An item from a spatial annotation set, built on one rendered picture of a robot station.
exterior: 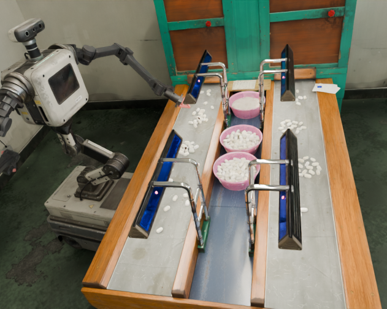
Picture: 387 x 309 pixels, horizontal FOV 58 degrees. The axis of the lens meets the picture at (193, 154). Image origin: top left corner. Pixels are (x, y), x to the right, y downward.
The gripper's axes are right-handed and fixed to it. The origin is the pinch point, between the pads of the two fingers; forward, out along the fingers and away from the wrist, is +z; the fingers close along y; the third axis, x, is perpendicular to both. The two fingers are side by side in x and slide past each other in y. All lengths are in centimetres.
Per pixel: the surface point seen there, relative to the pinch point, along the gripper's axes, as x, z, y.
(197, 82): -28.6, -7.0, -14.9
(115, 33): 60, -91, 132
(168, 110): 15.7, -10.2, 4.6
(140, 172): 16, -9, -63
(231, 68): -21, 15, 46
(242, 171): -20, 39, -57
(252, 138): -23, 41, -26
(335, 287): -47, 73, -123
